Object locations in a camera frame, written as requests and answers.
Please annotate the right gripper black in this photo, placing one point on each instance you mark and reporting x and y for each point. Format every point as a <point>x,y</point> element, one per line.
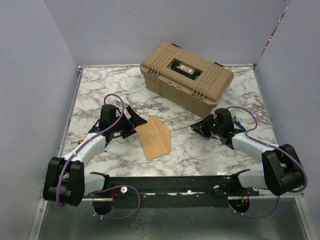
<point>201,126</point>

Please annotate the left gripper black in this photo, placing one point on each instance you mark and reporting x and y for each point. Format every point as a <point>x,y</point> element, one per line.
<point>135,120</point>

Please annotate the brown paper envelope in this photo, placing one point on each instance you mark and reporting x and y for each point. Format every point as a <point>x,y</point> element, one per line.
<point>154,138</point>

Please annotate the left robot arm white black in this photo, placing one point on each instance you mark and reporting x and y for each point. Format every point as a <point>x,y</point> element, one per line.
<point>66,182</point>

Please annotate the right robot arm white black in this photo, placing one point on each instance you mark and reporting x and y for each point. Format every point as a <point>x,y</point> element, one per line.
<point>282,171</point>

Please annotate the tan plastic tool case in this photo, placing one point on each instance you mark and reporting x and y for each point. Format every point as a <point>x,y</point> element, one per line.
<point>188,80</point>

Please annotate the blue handled pliers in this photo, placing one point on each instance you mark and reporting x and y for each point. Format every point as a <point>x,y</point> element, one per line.
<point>238,124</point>

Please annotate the black mounting base rail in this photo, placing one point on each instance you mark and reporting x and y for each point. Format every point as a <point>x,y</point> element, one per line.
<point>172,191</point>

